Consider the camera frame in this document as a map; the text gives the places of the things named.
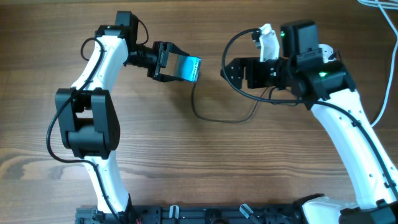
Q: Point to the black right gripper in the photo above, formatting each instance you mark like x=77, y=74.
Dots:
x=254, y=66

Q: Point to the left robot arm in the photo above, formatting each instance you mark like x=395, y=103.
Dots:
x=88, y=122

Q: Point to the Galaxy S25 smartphone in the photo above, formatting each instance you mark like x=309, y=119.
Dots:
x=187, y=68

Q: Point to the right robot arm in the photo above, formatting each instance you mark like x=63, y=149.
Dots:
x=294, y=60

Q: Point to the white power strip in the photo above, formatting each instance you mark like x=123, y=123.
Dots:
x=328, y=53

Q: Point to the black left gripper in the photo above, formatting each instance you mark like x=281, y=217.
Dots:
x=161, y=61

